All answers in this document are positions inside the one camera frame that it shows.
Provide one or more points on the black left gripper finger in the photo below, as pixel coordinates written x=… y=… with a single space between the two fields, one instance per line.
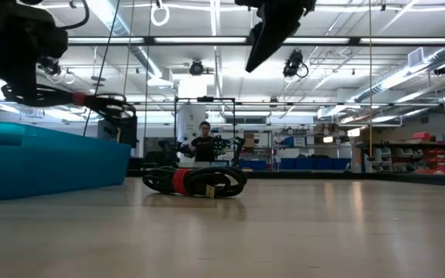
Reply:
x=25 y=89

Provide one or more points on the black and red tool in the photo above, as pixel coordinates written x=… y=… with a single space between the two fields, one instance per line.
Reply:
x=207 y=181

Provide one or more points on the background black robot arm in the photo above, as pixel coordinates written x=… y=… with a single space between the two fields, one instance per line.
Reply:
x=168 y=150
x=226 y=146

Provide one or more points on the blue plastic bin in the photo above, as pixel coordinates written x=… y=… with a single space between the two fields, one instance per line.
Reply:
x=52 y=162

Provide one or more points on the white pillar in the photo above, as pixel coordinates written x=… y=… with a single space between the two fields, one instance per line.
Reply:
x=189 y=116

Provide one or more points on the black overhead light beam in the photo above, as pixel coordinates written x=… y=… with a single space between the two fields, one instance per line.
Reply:
x=149 y=40

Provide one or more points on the black monitor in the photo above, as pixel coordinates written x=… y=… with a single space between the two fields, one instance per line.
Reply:
x=128 y=131

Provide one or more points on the person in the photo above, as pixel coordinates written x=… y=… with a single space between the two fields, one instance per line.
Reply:
x=204 y=148

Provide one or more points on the row of blue bins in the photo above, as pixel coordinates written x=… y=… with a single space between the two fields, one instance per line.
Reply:
x=315 y=163

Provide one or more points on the background storage shelving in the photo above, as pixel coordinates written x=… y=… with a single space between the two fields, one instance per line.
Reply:
x=400 y=146

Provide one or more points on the red box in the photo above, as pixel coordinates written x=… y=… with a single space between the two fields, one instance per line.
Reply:
x=422 y=136

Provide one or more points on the black background station frame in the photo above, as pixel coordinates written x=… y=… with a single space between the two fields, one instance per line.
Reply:
x=205 y=99

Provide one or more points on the silver air duct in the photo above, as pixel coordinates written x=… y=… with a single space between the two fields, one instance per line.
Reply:
x=384 y=87
x=122 y=27

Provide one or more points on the black table frame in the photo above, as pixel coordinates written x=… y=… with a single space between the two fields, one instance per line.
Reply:
x=323 y=175

